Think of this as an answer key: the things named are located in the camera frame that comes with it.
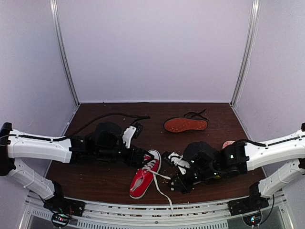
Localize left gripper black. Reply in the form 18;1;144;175
96;143;154;169

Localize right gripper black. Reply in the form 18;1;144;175
166;166;219;196

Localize red canvas sneaker white laces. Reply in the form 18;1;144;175
129;149;173;215

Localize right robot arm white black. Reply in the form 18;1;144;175
165;126;305;211

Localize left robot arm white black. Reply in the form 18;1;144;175
0;122;160;212

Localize upturned shoe orange sole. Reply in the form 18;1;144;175
163;108;209;134

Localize red patterned bowl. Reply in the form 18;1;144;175
222;140;235;149

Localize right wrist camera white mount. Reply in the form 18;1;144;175
162;151;191;175

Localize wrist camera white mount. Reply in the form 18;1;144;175
162;151;191;175
122;122;143;148

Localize front aluminium rail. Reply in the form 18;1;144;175
17;191;295;229

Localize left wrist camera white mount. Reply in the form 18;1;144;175
122;122;143;148

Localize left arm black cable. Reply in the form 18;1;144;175
7;114;151;144

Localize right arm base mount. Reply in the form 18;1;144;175
227;182;269;227

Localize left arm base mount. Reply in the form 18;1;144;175
42;181;85;226

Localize left aluminium frame post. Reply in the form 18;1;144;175
50;0;80;106

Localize aluminium frame post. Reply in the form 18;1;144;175
50;0;80;106
230;0;261;108

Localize right aluminium frame post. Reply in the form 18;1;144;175
230;0;261;108

